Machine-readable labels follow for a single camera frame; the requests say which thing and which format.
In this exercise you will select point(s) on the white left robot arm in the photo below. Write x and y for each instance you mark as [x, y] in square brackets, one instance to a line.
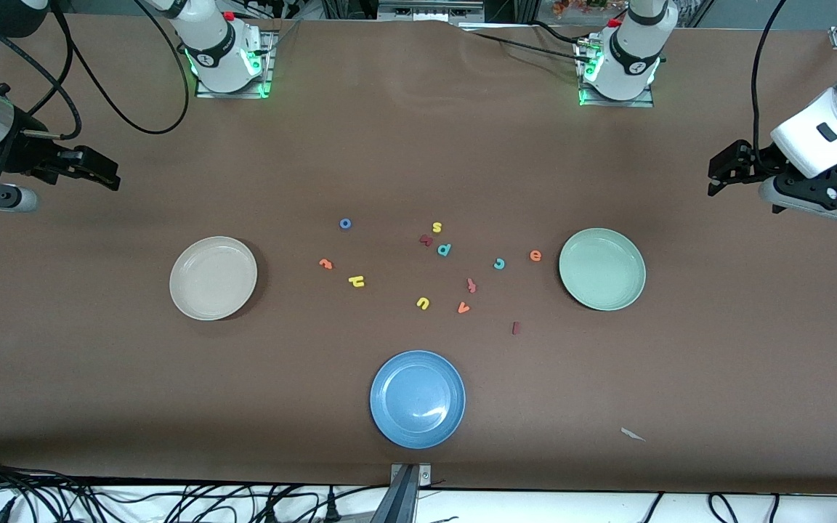
[633, 51]

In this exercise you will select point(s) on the white paper scrap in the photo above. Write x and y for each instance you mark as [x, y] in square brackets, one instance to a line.
[633, 434]

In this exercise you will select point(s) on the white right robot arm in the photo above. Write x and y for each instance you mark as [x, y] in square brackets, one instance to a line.
[219, 51]

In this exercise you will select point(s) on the blue round plate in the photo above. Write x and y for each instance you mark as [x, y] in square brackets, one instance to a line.
[417, 399]

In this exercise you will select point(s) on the grey metal camera mount bracket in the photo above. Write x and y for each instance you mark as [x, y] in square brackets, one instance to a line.
[410, 476]

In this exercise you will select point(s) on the brown table mat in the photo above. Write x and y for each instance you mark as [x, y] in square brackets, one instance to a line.
[99, 378]

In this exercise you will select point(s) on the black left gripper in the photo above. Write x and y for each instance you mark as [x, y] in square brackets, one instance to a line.
[758, 160]

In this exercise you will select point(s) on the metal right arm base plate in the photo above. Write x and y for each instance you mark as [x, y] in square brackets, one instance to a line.
[267, 69]

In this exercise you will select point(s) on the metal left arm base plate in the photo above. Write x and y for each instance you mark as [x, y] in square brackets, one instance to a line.
[647, 102]

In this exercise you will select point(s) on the teal foam letter p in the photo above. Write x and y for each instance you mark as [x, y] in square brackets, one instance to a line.
[445, 249]

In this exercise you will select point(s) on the green round plate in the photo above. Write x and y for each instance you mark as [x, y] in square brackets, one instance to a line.
[601, 269]

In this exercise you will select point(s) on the yellow foam letter u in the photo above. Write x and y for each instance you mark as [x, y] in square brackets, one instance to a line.
[423, 304]

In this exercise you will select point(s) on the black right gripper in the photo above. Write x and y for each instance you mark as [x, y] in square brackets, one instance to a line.
[25, 155]

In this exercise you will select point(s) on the silver power strip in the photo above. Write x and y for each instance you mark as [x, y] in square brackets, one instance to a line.
[429, 10]

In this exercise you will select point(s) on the orange artificial flowers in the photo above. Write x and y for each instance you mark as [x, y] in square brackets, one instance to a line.
[578, 6]

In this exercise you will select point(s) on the beige round plate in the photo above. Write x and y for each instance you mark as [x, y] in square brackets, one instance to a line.
[213, 278]

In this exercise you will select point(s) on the yellow foam letter h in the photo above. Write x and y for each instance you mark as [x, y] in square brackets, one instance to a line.
[356, 281]

